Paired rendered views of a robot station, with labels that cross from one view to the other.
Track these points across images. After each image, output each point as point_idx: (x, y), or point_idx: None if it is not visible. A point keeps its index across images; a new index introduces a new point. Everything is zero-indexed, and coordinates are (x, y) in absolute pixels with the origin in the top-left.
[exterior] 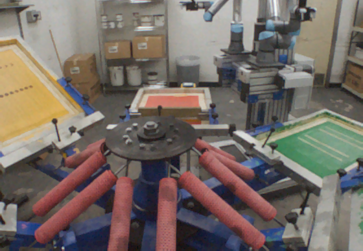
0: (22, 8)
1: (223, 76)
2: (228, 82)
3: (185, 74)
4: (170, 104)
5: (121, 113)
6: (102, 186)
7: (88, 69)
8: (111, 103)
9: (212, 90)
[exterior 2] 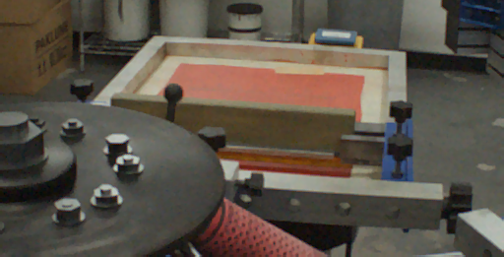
0: None
1: (462, 17)
2: (479, 39)
3: (353, 20)
4: (252, 99)
5: None
6: None
7: None
8: (96, 96)
9: (444, 82)
